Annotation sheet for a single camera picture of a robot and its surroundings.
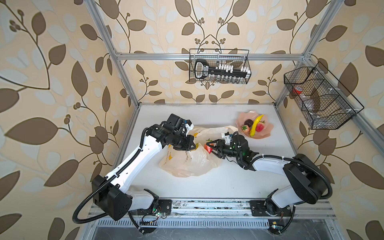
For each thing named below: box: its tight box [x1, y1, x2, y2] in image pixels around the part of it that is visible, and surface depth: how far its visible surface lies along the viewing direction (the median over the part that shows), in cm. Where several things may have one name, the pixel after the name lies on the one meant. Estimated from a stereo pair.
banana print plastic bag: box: [159, 125, 238, 177], surface depth 79 cm
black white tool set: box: [194, 59, 251, 80], surface depth 85 cm
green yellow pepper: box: [250, 114, 264, 137], surface depth 106 cm
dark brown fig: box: [244, 119, 254, 128], surface depth 107 cm
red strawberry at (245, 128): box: [241, 124, 250, 133], surface depth 101 cm
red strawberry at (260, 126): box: [255, 120, 265, 133], surface depth 104 cm
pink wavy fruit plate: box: [235, 110, 274, 139], surface depth 104 cm
